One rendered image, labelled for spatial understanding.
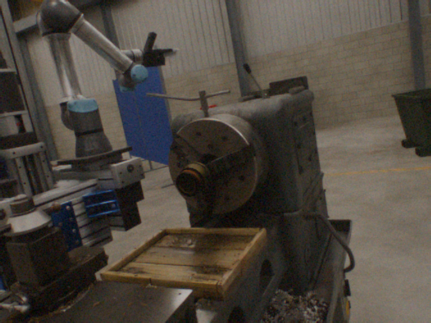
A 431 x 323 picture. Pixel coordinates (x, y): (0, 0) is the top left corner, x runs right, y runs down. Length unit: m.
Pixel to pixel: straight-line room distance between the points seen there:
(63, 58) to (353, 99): 9.82
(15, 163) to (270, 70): 10.28
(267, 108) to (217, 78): 10.79
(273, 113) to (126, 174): 0.61
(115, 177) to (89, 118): 0.27
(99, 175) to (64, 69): 0.49
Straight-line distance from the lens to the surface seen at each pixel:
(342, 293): 1.70
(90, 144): 1.47
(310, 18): 11.17
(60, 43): 1.66
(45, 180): 1.47
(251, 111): 1.18
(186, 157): 1.04
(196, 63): 12.34
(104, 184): 1.43
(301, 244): 1.28
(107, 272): 0.97
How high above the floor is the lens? 1.28
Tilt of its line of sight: 10 degrees down
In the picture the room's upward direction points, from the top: 11 degrees counter-clockwise
